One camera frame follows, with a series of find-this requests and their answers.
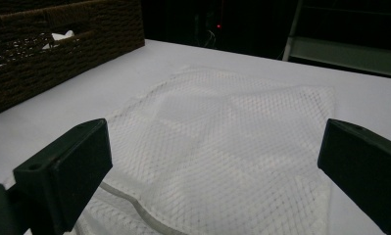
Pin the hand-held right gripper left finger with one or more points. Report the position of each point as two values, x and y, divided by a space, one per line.
69 169

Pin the brown woven basket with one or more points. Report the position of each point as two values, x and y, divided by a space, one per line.
85 65

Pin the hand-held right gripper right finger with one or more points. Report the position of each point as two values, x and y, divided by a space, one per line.
366 166

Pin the white table cover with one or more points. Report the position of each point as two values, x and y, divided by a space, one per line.
118 91

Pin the white metal desk frame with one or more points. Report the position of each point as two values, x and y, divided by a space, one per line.
346 52

